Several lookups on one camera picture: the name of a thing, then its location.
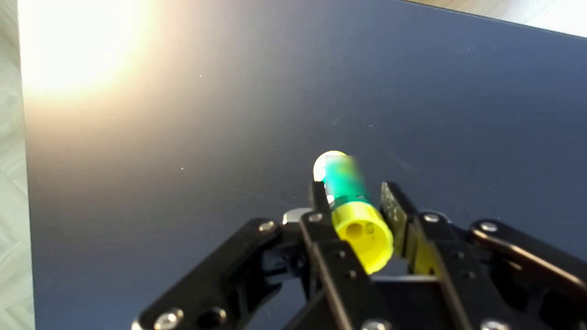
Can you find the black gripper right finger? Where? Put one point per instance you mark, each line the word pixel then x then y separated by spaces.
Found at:
pixel 397 212

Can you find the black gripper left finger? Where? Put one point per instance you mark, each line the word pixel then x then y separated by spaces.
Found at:
pixel 320 212

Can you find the yellow green glue stick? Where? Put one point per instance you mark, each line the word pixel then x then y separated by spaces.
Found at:
pixel 353 212

